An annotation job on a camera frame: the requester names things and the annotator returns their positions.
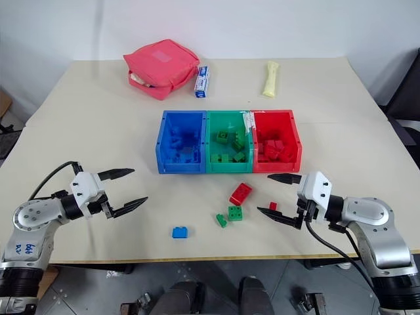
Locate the blue building brick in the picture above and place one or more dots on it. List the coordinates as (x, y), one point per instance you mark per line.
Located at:
(180, 232)

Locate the tiny red building brick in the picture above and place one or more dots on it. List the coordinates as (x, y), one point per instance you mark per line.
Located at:
(273, 206)

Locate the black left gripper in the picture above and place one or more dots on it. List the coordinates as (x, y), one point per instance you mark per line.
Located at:
(99, 206)

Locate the black table foot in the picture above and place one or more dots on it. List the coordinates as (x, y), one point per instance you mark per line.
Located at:
(328, 263)
(119, 268)

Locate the large green building brick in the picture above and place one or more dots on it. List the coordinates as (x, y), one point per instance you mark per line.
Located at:
(222, 136)

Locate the red plastic bin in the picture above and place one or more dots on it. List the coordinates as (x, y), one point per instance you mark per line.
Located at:
(275, 167)

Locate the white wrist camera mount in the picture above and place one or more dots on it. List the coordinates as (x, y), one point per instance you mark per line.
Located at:
(316, 188)
(85, 187)

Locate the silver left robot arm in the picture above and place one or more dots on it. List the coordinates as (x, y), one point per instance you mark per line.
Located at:
(29, 215)

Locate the green plastic bin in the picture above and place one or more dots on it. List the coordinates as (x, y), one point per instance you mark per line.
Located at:
(226, 167)

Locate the pale yellow packet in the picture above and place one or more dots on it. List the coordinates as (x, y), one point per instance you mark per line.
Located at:
(271, 80)

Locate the dark rounded shape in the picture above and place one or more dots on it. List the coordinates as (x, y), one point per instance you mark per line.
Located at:
(256, 295)

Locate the black chair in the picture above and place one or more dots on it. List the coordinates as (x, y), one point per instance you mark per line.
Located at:
(402, 95)

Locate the blue plastic bin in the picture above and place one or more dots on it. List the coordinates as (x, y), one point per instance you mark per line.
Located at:
(164, 164)

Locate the dark green building brick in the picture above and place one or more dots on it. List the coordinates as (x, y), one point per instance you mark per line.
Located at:
(237, 141)

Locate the square green building brick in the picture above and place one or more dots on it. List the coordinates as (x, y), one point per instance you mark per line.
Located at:
(236, 212)

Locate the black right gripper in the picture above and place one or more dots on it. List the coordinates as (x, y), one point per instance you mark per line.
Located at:
(306, 211)

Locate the long green building brick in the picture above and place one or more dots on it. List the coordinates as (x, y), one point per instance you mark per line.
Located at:
(219, 158)

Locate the white tape strip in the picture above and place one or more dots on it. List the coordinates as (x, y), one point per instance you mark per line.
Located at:
(247, 122)

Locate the metal floor bracket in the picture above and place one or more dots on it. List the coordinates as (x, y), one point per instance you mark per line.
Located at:
(311, 303)
(136, 303)

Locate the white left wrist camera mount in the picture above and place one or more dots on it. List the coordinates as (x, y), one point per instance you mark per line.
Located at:
(85, 187)

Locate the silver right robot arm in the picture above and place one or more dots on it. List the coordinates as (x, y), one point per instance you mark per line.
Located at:
(367, 213)

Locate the blue and white carton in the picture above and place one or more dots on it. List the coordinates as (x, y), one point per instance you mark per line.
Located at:
(202, 82)

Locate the large red building brick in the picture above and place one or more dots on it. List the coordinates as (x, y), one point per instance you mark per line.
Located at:
(240, 193)

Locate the small green building brick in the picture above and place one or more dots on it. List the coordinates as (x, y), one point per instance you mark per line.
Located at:
(221, 220)

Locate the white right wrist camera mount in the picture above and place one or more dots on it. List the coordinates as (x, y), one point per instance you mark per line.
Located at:
(316, 188)

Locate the pink fabric pouch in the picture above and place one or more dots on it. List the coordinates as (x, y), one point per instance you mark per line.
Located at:
(160, 62)

